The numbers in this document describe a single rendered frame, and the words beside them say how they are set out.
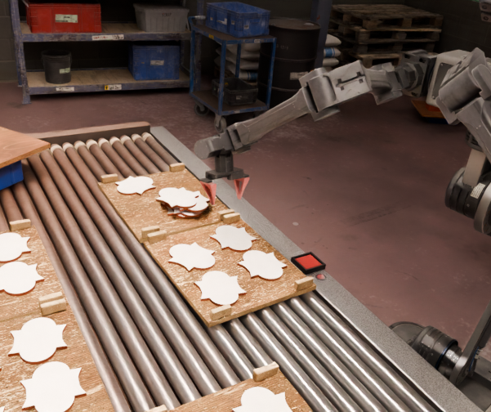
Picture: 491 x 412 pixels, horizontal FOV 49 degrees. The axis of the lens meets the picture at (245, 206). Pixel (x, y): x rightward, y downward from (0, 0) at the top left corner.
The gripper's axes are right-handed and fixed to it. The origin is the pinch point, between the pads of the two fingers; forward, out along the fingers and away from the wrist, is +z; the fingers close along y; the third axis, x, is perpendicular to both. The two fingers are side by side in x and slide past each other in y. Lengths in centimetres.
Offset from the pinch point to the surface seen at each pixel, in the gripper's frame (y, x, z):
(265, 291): 5.5, 27.2, 19.7
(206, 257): 12.7, 8.1, 13.7
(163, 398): 45, 44, 27
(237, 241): -0.2, 4.9, 12.6
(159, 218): 14.6, -18.7, 7.6
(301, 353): 10, 48, 27
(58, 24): -69, -407, -77
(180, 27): -192, -393, -71
